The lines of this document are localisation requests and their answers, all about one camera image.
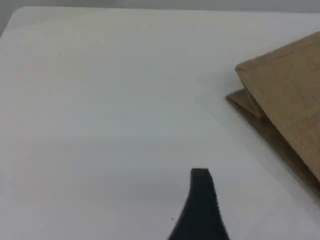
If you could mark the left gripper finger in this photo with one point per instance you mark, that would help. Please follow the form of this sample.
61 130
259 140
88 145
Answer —
202 212

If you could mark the brown jute bag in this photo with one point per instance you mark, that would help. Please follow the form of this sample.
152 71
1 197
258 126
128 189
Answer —
295 95

